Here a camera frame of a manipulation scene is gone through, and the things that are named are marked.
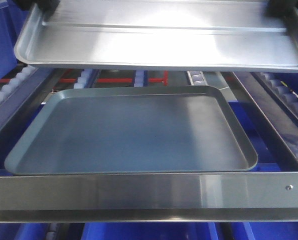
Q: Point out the grey-green plastic tray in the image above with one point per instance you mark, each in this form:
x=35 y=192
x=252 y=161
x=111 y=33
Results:
x=179 y=129

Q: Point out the blue crate at left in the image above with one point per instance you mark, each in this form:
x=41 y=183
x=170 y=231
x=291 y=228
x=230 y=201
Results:
x=11 y=22

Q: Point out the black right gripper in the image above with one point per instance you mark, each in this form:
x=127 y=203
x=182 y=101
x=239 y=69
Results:
x=280 y=8

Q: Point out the silver ribbed metal tray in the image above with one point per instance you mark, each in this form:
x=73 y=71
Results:
x=181 y=35

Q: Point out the steel front shelf beam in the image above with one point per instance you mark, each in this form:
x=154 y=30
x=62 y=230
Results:
x=156 y=197

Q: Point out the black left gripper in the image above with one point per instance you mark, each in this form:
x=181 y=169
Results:
x=43 y=5

